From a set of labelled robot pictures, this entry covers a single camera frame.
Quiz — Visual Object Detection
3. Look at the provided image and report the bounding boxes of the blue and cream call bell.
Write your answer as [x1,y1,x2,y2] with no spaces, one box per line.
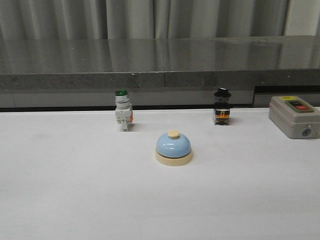
[155,130,193,167]

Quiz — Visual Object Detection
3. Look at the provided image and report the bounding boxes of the dark grey stone counter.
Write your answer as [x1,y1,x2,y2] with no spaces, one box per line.
[0,36,320,108]

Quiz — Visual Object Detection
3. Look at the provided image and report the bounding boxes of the grey curtain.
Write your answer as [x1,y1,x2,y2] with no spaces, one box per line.
[0,0,289,41]

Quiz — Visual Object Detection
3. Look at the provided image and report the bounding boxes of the green pushbutton switch white body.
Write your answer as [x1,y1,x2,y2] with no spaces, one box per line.
[115,89,133,131]

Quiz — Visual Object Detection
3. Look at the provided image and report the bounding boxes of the black rotary selector switch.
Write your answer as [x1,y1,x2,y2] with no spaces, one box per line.
[213,87,232,125]

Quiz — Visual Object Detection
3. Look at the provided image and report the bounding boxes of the grey push button switch box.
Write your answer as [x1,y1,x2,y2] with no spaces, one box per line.
[269,96,320,139]

